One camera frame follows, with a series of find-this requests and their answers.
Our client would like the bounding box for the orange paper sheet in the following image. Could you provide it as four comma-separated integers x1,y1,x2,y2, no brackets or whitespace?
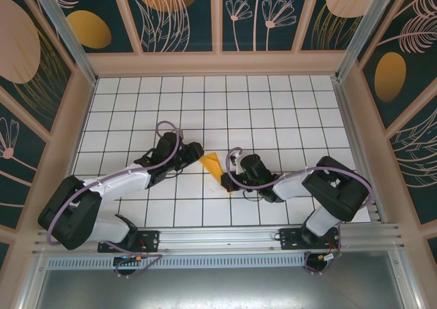
199,151,236,196

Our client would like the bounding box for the grey metal sheet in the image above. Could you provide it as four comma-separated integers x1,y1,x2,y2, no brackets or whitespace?
33,267,419,309

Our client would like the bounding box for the right thin black cable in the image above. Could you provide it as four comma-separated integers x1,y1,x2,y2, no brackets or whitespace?
242,189,262,203

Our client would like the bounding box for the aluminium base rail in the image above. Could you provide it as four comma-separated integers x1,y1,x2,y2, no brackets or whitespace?
32,224,406,255

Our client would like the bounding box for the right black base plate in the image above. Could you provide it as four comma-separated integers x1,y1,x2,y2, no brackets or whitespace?
279,227,342,252

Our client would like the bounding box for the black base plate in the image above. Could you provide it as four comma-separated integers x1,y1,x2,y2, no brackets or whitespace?
279,227,342,252
98,229,160,254

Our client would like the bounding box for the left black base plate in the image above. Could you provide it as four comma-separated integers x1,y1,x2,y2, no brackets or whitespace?
98,229,160,254

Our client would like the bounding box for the slotted grey cable duct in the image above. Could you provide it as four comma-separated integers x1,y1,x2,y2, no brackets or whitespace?
47,252,308,269

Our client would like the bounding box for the aluminium side rail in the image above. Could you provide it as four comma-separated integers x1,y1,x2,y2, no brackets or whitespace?
333,78,389,223

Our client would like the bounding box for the small circuit board with wires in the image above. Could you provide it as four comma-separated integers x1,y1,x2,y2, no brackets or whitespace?
315,252,343,265
114,253,143,266

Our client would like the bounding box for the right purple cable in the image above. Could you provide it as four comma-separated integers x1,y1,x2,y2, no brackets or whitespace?
226,147,373,275

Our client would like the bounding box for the purple cable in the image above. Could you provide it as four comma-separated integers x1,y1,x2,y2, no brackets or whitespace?
226,147,373,275
46,120,182,278

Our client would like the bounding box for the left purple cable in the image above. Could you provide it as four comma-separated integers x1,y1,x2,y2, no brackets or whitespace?
46,120,182,278

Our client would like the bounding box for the aluminium corner post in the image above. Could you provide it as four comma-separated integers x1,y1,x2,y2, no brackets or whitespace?
29,0,98,87
336,0,416,81

